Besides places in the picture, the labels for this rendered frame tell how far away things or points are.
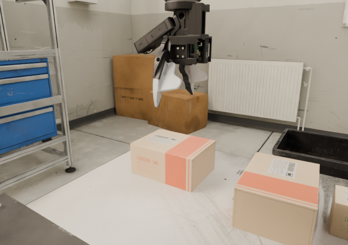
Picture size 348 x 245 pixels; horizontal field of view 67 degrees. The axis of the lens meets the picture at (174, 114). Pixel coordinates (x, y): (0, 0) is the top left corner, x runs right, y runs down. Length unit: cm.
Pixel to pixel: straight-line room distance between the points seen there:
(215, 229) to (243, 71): 266
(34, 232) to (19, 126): 165
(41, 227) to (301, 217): 35
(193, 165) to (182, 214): 10
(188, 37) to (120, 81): 302
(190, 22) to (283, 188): 34
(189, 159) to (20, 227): 31
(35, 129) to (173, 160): 157
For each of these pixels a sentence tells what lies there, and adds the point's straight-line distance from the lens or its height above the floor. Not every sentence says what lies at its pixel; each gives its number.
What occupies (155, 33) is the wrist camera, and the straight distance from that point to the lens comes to 57.
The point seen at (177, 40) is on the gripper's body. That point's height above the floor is 100.
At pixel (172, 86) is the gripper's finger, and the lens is 51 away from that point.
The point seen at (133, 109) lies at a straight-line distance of 348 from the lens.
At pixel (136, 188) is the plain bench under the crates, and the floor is 70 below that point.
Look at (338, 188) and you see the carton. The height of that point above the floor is 76.
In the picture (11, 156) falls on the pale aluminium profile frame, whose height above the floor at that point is 29.
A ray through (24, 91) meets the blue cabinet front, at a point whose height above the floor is 68.
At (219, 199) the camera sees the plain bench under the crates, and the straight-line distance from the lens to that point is 56.
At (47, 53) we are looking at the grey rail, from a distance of 201.
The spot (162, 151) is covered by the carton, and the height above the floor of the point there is 78.
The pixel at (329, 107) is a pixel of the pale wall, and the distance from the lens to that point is 308.
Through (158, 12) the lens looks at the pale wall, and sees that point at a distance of 368.
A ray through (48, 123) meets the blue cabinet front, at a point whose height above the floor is 43.
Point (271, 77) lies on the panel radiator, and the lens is 298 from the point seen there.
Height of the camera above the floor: 101
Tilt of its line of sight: 16 degrees down
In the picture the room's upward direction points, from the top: straight up
